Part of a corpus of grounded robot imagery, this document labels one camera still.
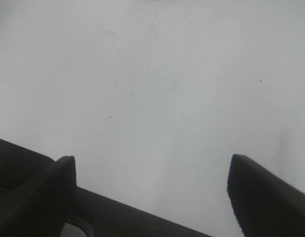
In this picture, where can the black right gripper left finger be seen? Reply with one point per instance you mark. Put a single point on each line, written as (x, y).
(40, 206)

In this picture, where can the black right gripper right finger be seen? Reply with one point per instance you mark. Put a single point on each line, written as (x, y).
(264, 204)

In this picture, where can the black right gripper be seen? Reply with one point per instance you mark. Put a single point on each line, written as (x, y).
(96, 215)

